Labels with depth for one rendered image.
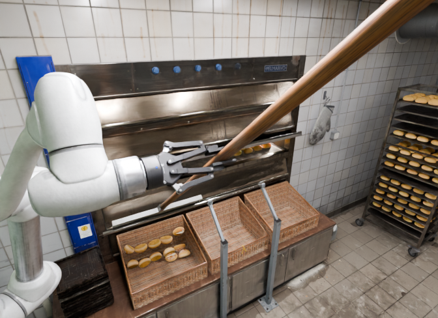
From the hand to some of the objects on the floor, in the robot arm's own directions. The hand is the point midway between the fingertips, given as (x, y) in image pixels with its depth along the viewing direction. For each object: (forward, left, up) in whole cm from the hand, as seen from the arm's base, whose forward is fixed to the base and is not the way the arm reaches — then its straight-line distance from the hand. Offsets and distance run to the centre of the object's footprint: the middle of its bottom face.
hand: (220, 156), depth 67 cm
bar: (+27, +76, -195) cm, 211 cm away
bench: (+43, +98, -195) cm, 223 cm away
